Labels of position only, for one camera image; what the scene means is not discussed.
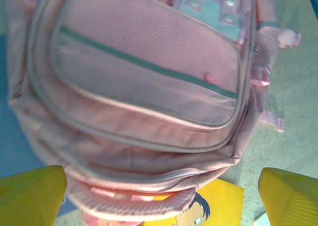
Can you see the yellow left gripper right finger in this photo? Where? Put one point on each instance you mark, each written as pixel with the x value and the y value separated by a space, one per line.
pixel 293 201

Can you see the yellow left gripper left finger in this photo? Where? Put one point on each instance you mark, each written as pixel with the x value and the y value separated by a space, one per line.
pixel 27 198

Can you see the yellow cartoon cover book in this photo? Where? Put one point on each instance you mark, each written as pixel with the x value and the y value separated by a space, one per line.
pixel 223 201

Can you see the pink school backpack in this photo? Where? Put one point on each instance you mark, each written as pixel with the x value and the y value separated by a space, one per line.
pixel 149 87

